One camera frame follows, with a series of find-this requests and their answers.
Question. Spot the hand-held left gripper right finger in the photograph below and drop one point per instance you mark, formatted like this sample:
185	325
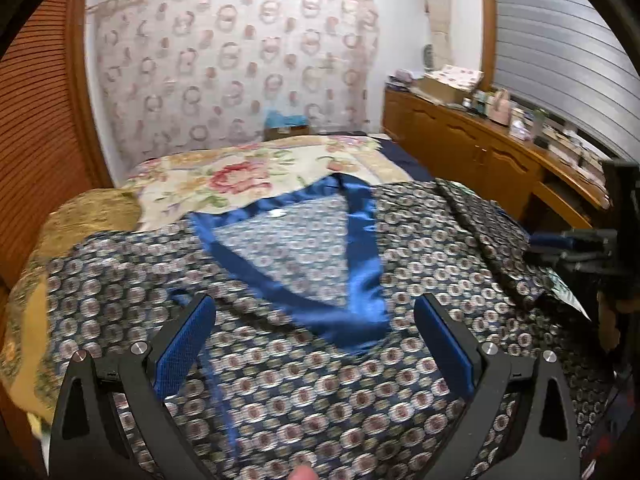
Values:
450	345

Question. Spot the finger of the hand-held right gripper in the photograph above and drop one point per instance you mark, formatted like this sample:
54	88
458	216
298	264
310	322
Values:
580	257

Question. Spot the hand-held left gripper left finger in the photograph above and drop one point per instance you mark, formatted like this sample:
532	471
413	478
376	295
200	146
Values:
180	350

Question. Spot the navy patterned satin-trimmed robe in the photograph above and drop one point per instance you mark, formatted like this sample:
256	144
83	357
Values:
300	385

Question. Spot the blue and red clothes pile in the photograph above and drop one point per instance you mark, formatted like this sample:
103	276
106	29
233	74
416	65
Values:
625	410

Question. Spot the person's right hand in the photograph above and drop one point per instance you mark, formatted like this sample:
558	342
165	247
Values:
609	320

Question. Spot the person's left hand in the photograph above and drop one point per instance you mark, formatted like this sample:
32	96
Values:
302	474

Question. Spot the assorted small bottles and boxes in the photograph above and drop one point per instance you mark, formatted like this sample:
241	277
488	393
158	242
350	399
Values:
555	140

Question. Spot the gold patterned bedspread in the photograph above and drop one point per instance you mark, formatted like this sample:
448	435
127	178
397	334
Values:
27	340

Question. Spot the pink handbag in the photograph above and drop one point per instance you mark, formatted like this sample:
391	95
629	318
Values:
499	107

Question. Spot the wooden sideboard cabinet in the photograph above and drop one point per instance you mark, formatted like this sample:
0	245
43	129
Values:
450	140

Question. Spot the floral quilt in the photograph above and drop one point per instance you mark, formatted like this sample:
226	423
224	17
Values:
225	180

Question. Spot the navy blue bed sheet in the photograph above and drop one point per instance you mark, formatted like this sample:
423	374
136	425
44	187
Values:
405	160

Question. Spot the grey window blind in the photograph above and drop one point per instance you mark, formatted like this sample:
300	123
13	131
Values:
550	35

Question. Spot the floral print cloth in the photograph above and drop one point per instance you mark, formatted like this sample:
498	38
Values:
457	77

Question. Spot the open cardboard box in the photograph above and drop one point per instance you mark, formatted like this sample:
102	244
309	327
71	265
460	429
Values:
440	91

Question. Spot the small brown cardboard box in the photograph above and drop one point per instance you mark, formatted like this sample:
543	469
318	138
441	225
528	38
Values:
287	133

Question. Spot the small purple bundle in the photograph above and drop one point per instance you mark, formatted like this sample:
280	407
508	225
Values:
400	79

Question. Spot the light blue cloth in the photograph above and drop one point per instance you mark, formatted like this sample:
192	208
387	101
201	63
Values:
285	119

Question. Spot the wooden louvered door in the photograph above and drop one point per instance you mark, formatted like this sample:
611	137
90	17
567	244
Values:
35	135

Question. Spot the cream hanging cloth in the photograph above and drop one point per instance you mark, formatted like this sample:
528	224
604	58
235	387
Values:
440	10

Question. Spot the wooden window frame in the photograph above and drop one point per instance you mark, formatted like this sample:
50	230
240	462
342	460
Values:
487	20

